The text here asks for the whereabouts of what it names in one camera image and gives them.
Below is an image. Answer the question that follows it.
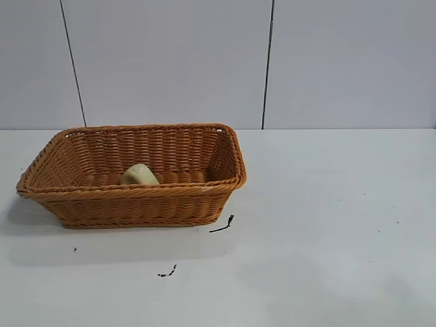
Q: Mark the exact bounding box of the pale yellow egg yolk pastry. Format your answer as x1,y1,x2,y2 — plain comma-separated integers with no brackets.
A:
119,163,161,187

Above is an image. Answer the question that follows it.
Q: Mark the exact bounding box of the brown woven wicker basket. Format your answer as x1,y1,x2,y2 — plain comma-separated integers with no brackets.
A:
16,123,248,230

